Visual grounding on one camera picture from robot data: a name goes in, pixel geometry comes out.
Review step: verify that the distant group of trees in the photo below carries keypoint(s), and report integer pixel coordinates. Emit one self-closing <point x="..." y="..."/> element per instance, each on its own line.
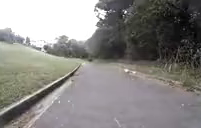
<point x="63" y="48"/>

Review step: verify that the grey asphalt path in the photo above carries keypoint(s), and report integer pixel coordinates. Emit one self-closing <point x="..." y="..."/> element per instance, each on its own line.
<point x="121" y="100"/>

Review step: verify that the wood of dark trees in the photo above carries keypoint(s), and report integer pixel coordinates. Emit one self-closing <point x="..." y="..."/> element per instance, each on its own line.
<point x="154" y="30"/>

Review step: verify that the grass verge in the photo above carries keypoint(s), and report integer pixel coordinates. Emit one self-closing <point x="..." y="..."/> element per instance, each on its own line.
<point x="168" y="73"/>

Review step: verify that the low stone path edging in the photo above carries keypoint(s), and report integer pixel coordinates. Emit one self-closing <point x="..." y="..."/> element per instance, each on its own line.
<point x="168" y="81"/>

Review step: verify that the grey concrete kerb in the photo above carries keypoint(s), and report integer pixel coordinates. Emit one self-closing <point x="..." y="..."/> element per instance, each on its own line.
<point x="31" y="98"/>

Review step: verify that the grass slope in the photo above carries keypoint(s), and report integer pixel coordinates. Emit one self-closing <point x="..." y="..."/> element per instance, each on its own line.
<point x="18" y="73"/>

